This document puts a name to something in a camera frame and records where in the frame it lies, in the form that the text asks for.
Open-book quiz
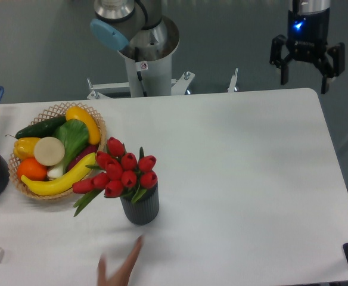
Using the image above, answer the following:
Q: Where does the red tulip bouquet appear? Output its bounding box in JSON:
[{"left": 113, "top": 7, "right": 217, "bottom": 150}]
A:
[{"left": 73, "top": 137, "right": 158, "bottom": 216}]

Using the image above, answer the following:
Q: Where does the purple eggplant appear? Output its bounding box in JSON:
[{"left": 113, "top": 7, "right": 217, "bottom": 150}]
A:
[{"left": 66, "top": 145, "right": 98, "bottom": 172}]

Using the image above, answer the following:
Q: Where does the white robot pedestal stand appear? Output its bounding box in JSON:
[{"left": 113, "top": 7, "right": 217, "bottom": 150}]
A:
[{"left": 86, "top": 53, "right": 240, "bottom": 100}]

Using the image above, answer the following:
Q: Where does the long yellow squash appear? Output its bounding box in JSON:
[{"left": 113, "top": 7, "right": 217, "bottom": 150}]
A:
[{"left": 21, "top": 153, "right": 95, "bottom": 197}]

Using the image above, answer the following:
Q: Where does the green bok choy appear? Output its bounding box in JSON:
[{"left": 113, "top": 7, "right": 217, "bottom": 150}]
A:
[{"left": 47, "top": 119, "right": 89, "bottom": 181}]

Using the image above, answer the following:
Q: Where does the woven wicker basket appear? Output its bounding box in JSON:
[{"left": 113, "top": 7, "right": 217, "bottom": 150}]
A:
[{"left": 8, "top": 102, "right": 106, "bottom": 200}]

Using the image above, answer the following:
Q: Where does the green cucumber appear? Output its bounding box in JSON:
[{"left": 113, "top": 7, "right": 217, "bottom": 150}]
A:
[{"left": 6, "top": 116, "right": 66, "bottom": 139}]

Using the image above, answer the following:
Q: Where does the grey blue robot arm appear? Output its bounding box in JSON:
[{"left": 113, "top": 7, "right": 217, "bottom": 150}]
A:
[{"left": 89, "top": 1, "right": 345, "bottom": 97}]

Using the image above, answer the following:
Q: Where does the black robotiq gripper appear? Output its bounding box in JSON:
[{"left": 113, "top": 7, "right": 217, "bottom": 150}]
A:
[{"left": 269, "top": 0, "right": 346, "bottom": 94}]

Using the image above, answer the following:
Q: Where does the person's hand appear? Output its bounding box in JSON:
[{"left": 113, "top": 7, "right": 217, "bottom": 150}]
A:
[{"left": 97, "top": 235, "right": 144, "bottom": 286}]

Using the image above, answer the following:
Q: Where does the beige round disc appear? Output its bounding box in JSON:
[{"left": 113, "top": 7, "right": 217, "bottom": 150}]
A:
[{"left": 33, "top": 137, "right": 65, "bottom": 166}]

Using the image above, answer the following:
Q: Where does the dark grey ribbed vase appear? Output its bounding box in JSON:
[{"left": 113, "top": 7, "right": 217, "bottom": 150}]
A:
[{"left": 120, "top": 184, "right": 160, "bottom": 225}]

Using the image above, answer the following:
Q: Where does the yellow squash upper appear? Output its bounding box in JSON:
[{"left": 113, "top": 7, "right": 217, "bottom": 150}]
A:
[{"left": 66, "top": 106, "right": 101, "bottom": 145}]

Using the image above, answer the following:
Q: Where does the yellow bell pepper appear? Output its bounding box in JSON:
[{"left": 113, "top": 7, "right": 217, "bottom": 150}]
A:
[{"left": 13, "top": 137, "right": 41, "bottom": 160}]

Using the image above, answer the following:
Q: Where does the orange fruit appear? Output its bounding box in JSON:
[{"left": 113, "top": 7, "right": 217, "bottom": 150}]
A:
[{"left": 17, "top": 158, "right": 47, "bottom": 181}]

